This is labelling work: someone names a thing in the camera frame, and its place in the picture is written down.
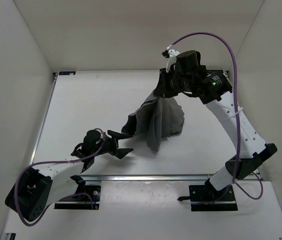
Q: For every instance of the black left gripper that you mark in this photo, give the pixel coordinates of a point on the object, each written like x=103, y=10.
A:
x=120, y=152

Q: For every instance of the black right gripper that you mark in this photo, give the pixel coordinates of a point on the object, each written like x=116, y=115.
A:
x=162, y=90

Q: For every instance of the grey pleated skirt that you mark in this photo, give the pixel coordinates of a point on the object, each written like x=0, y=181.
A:
x=157, y=118

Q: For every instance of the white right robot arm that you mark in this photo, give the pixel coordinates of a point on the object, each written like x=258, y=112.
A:
x=253, y=150

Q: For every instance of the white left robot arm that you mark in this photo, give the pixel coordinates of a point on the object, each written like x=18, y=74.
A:
x=43, y=183

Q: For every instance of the dark label sticker left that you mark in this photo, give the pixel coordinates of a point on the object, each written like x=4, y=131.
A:
x=67, y=73

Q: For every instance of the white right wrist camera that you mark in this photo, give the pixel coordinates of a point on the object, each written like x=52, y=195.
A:
x=170, y=55

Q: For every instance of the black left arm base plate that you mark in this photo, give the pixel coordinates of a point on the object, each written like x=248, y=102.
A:
x=86, y=196

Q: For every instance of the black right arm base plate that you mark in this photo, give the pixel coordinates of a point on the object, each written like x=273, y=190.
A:
x=203, y=199

